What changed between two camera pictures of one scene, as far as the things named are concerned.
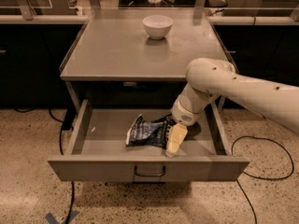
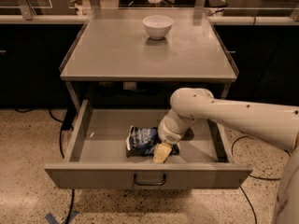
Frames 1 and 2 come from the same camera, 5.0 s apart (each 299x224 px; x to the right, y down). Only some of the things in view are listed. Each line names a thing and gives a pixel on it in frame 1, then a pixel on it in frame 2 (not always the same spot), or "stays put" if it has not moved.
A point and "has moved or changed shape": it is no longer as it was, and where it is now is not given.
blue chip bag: x=144 y=133 has moved or changed shape
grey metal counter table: x=112 y=45 stays put
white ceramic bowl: x=157 y=26 stays put
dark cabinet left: x=31 y=57 stays put
